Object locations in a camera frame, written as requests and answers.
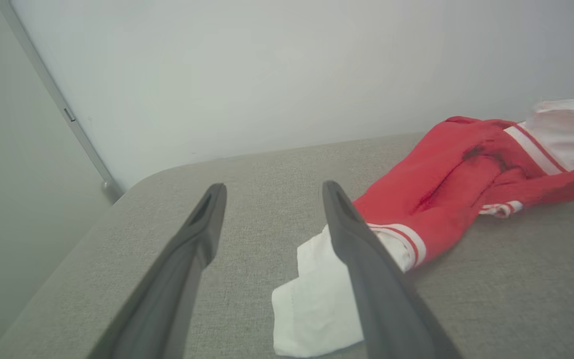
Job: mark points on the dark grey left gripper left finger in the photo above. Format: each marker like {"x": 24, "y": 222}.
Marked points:
{"x": 167, "y": 289}

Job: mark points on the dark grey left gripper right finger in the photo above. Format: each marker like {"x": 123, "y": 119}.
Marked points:
{"x": 381, "y": 299}

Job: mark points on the red and white shirt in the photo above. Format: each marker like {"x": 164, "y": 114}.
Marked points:
{"x": 441, "y": 199}

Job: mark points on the grey metal wall strip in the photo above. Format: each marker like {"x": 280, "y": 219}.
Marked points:
{"x": 68, "y": 117}

